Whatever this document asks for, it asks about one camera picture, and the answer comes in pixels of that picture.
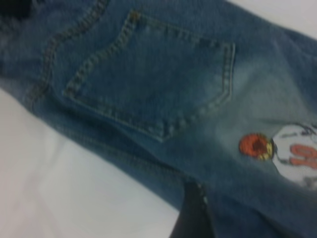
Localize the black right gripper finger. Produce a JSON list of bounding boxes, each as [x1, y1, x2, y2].
[[170, 182, 217, 238]]

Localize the blue denim jeans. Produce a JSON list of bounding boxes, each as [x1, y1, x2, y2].
[[0, 0, 317, 238]]

